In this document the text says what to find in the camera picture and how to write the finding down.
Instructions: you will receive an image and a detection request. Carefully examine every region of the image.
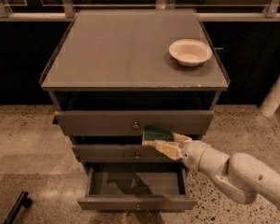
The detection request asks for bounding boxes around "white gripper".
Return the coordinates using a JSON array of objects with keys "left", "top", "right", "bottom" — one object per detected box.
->
[{"left": 155, "top": 133, "right": 211, "bottom": 171}]

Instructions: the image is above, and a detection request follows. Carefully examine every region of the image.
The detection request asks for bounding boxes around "green and yellow sponge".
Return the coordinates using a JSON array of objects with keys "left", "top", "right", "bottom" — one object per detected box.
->
[{"left": 142, "top": 126, "right": 175, "bottom": 146}]

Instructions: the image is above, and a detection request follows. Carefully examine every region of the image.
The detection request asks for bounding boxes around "white bowl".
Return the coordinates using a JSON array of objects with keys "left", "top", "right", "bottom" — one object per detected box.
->
[{"left": 169, "top": 39, "right": 213, "bottom": 67}]

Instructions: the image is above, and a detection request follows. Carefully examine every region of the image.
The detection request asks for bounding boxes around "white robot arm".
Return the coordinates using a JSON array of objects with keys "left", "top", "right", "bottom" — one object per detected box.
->
[{"left": 153, "top": 128, "right": 280, "bottom": 209}]

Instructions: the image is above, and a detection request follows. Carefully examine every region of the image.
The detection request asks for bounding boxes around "grey bottom drawer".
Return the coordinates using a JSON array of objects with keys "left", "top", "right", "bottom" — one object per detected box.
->
[{"left": 78, "top": 162, "right": 197, "bottom": 211}]

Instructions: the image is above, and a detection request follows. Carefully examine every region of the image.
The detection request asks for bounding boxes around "grey drawer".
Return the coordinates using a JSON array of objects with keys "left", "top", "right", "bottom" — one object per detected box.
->
[
  {"left": 72, "top": 145, "right": 173, "bottom": 163},
  {"left": 55, "top": 110, "right": 214, "bottom": 136},
  {"left": 78, "top": 162, "right": 197, "bottom": 211}
]

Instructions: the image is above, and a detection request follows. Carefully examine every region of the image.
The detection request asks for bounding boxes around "grey middle drawer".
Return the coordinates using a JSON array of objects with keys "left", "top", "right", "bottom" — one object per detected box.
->
[{"left": 72, "top": 145, "right": 173, "bottom": 163}]

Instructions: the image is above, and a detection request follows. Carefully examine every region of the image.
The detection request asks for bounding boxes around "grey drawer cabinet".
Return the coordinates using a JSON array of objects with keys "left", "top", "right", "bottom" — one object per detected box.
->
[{"left": 38, "top": 8, "right": 231, "bottom": 212}]

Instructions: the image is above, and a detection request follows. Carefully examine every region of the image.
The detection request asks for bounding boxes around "grey top drawer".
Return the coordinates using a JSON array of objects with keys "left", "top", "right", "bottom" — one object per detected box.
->
[{"left": 55, "top": 110, "right": 214, "bottom": 136}]

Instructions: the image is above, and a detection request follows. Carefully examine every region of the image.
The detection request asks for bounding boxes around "black bar on floor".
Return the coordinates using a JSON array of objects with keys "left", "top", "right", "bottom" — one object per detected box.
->
[{"left": 4, "top": 191, "right": 32, "bottom": 224}]

